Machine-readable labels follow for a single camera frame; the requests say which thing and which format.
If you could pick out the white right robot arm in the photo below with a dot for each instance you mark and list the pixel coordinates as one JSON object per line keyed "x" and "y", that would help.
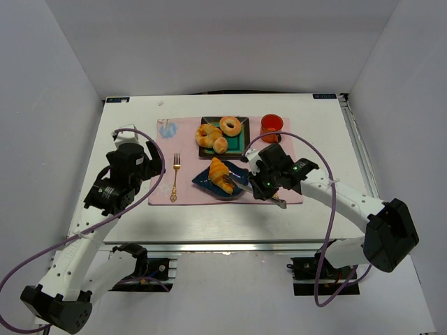
{"x": 389, "y": 233}

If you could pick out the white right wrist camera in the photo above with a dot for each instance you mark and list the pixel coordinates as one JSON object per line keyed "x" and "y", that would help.
{"x": 253, "y": 158}

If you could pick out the metal food tongs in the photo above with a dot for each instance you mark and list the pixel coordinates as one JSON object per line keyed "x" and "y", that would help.
{"x": 277, "y": 201}

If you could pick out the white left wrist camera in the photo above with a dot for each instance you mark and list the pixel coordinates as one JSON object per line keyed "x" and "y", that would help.
{"x": 125, "y": 137}

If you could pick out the pink cartoon placemat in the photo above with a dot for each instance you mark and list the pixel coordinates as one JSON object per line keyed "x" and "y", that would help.
{"x": 178, "y": 136}

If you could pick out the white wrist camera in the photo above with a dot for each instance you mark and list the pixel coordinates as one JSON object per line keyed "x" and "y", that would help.
{"x": 253, "y": 158}
{"x": 125, "y": 137}

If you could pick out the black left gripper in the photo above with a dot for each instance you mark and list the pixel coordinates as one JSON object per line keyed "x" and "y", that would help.
{"x": 150, "y": 165}

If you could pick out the orange metal mug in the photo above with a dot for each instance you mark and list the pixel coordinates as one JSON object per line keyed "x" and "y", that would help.
{"x": 270, "y": 125}

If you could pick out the black square plate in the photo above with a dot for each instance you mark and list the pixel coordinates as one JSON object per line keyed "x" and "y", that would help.
{"x": 236, "y": 144}

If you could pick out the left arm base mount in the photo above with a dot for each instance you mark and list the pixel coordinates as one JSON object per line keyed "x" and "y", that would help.
{"x": 152, "y": 274}

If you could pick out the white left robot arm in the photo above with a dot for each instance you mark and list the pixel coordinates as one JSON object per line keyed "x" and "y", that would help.
{"x": 65, "y": 296}

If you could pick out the blue shell-shaped dish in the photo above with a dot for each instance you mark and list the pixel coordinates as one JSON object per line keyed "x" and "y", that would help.
{"x": 239, "y": 174}

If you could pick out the blue label sticker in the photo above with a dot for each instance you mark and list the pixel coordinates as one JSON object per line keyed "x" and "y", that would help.
{"x": 324, "y": 96}
{"x": 117, "y": 100}

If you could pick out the striped orange croissant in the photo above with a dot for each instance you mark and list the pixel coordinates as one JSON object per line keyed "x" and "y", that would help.
{"x": 218, "y": 170}

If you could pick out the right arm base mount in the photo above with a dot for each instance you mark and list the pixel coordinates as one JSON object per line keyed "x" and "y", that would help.
{"x": 303, "y": 271}

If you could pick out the sugared ring donut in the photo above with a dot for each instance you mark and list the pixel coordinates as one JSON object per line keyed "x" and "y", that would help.
{"x": 230, "y": 126}

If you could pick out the blue label sticker right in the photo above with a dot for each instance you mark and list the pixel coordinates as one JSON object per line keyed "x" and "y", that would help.
{"x": 324, "y": 96}

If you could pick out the gold ornate fork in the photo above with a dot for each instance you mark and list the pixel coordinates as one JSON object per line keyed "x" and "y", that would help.
{"x": 176, "y": 167}

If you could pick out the blue label sticker left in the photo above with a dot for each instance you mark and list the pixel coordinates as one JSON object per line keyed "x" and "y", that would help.
{"x": 117, "y": 100}

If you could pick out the curled croissant bread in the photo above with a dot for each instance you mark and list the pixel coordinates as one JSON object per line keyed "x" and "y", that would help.
{"x": 207, "y": 134}

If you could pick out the small round bun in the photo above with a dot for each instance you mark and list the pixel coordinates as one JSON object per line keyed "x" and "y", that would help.
{"x": 220, "y": 145}

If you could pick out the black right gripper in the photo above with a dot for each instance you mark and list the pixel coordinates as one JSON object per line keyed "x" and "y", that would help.
{"x": 262, "y": 178}

